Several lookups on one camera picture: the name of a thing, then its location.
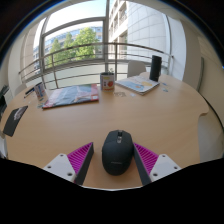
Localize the white chair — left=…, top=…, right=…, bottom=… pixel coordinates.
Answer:
left=0, top=133, right=9, bottom=160
left=13, top=83, right=28, bottom=98
left=126, top=59, right=148, bottom=79

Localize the black cylindrical speaker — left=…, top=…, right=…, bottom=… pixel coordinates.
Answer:
left=148, top=54, right=163, bottom=83

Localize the green tree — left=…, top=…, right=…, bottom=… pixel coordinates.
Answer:
left=44, top=27, right=99, bottom=66

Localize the red and grey magazine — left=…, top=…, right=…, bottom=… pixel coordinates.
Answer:
left=42, top=83, right=100, bottom=110

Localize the black printed mouse pad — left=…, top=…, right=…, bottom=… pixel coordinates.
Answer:
left=2, top=105, right=29, bottom=138

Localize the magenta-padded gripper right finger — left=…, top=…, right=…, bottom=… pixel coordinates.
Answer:
left=132, top=142, right=183, bottom=187

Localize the black computer mouse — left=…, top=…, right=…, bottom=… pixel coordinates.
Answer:
left=101, top=129, right=135, bottom=177

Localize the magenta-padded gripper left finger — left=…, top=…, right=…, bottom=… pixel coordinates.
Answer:
left=42, top=141, right=95, bottom=186

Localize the white and blue book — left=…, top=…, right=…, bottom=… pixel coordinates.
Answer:
left=115, top=74, right=161, bottom=96

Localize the metal balcony railing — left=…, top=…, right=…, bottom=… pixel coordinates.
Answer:
left=18, top=42, right=174, bottom=89

